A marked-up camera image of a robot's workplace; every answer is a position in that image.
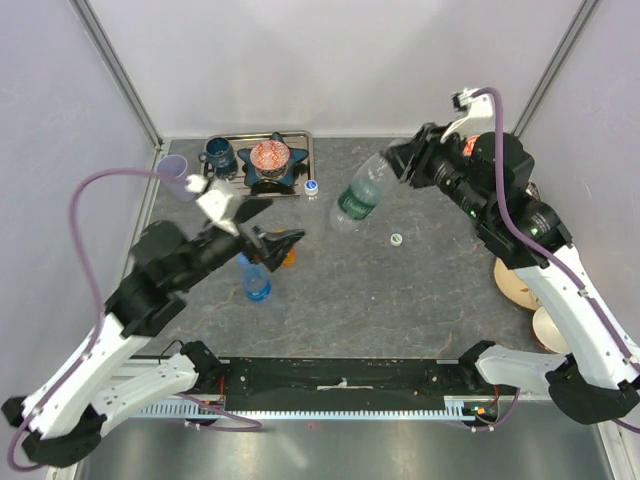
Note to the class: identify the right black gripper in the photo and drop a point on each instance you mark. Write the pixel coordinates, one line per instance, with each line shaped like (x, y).
(417, 154)

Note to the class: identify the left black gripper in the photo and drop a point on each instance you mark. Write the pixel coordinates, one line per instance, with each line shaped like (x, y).
(274, 246)

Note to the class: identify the clear bottle green label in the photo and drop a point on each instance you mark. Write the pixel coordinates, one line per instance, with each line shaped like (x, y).
(363, 194)

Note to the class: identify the clear bottle blue cap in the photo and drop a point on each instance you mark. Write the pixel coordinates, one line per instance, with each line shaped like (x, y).
(255, 280)

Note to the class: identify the white green bottle cap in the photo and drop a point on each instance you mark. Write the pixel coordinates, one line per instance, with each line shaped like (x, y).
(396, 239)

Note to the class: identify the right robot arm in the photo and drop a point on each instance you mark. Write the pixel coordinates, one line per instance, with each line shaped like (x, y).
(597, 380)

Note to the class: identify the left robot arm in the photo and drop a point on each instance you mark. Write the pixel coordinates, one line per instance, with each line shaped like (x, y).
(66, 419)

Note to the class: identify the orange juice bottle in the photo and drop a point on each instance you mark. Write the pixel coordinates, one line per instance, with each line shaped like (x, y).
(290, 257)

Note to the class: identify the blue star-shaped dish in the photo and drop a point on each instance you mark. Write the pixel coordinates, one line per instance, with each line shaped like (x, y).
(285, 176)

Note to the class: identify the steel tray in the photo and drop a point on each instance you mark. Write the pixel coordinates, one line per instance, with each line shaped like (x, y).
(302, 172)

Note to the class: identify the orange floral small bowl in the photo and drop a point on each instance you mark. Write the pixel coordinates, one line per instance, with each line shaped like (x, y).
(469, 145)

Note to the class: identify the red patterned bowl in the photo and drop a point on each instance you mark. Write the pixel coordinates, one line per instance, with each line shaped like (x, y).
(270, 156)

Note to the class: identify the dark blue mug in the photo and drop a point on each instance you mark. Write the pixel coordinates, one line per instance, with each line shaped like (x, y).
(219, 156)

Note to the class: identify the lilac plastic cup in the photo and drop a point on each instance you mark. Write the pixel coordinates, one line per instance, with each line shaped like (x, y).
(174, 170)

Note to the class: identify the dark floral square plate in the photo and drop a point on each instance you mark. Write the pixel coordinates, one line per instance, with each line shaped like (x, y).
(533, 191)

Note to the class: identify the beige bird plate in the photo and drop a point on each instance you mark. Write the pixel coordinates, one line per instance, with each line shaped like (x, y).
(513, 288)

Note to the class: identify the red white bowl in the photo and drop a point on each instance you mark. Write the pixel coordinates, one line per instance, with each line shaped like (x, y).
(546, 333)

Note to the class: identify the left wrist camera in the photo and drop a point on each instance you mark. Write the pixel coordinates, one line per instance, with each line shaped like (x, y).
(218, 200)

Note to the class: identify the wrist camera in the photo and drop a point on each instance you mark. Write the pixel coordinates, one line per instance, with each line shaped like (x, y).
(218, 200)
(475, 114)

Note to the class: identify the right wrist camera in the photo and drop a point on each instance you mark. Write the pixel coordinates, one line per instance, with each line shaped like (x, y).
(475, 114)

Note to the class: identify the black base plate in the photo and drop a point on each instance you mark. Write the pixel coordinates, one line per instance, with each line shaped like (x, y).
(340, 384)

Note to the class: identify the right aluminium frame post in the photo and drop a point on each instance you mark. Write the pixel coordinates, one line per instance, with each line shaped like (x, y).
(560, 56)

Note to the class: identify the aluminium frame post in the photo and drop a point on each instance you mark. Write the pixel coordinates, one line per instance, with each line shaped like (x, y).
(98, 35)
(560, 56)

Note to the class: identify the left aluminium frame post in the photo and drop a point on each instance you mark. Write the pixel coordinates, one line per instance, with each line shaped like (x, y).
(98, 35)

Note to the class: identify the white slotted cable duct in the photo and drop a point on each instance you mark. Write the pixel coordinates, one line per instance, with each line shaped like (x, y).
(178, 408)

